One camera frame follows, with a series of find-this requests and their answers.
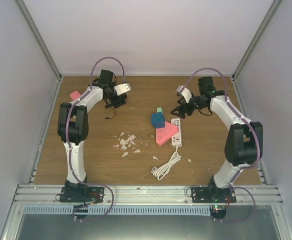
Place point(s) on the blue cube socket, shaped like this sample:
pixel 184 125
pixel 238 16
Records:
pixel 158 120

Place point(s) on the mint green plug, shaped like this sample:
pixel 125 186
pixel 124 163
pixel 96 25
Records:
pixel 160 110

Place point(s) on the grey slotted cable duct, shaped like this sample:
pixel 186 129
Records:
pixel 120 210

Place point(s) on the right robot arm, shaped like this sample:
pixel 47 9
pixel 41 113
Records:
pixel 243 147

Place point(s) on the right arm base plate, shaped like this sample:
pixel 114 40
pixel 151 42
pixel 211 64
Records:
pixel 203 194

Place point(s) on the small pink plug adapter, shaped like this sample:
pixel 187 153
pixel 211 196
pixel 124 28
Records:
pixel 75 95

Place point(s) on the large pink socket block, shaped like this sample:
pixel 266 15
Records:
pixel 166 133

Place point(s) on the aluminium front rail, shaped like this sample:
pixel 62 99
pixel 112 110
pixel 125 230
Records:
pixel 140 195

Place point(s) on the aluminium frame post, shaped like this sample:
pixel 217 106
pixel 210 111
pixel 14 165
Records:
pixel 275 4
pixel 30 22

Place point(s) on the right aluminium frame post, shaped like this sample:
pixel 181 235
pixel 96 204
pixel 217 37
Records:
pixel 275 4

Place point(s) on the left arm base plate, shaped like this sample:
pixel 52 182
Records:
pixel 85 194

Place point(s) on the white power strip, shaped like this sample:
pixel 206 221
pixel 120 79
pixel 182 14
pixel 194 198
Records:
pixel 176 140

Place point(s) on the left aluminium frame post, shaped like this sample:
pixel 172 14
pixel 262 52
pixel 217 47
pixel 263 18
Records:
pixel 30 22

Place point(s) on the black power adapter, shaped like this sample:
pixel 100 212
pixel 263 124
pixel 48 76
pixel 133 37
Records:
pixel 118 103

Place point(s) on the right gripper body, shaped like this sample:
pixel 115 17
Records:
pixel 199 103

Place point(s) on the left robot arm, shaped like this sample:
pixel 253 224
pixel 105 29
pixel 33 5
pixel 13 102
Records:
pixel 73 123

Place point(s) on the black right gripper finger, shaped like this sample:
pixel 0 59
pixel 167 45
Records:
pixel 181 100
pixel 180 112

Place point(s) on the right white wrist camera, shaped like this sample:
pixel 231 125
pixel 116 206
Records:
pixel 182 91

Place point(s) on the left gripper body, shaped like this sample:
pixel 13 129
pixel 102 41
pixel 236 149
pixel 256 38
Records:
pixel 111 93

